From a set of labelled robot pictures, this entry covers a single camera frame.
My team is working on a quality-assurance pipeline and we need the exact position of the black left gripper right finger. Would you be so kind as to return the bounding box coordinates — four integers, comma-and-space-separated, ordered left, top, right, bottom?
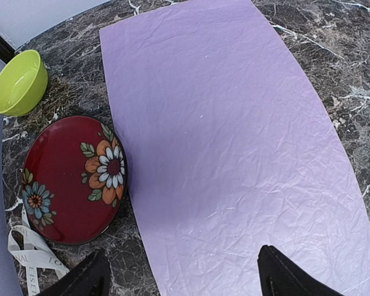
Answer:
257, 245, 341, 296

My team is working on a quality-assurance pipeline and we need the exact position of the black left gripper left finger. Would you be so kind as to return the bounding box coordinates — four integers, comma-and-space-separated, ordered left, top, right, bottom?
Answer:
38, 249, 111, 296

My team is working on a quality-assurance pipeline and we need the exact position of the purple and pink wrapping paper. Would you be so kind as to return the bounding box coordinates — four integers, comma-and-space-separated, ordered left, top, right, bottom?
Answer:
100, 1, 370, 295

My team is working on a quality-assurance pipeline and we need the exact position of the white printed ribbon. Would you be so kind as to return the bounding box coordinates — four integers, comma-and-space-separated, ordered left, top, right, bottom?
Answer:
7, 207, 70, 295

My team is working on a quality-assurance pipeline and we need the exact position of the lime green bowl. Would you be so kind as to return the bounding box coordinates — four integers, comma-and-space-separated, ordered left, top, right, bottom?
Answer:
0, 49, 48, 117

